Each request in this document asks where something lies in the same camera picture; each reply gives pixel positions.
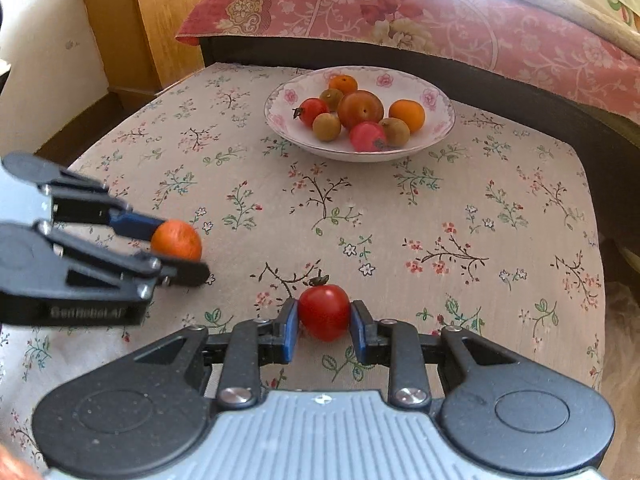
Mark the floral beige tablecloth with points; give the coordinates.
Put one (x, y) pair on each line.
(400, 220)

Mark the small orange mandarin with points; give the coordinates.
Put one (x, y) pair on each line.
(407, 115)
(343, 84)
(177, 240)

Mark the white floral-rimmed bowl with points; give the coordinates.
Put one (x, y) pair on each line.
(435, 110)

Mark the large orange-brown tomato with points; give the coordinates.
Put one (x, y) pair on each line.
(361, 109)

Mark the wooden cabinet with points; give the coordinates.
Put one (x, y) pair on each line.
(150, 20)

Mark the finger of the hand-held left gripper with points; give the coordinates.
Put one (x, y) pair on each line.
(185, 272)
(135, 222)

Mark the brown longan fruit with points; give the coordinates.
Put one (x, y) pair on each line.
(330, 96)
(396, 132)
(327, 127)

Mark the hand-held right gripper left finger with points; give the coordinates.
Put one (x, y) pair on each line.
(289, 332)

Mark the red cherry tomato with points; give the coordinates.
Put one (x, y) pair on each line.
(324, 312)
(313, 111)
(367, 137)

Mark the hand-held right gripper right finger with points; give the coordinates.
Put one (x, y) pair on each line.
(359, 332)

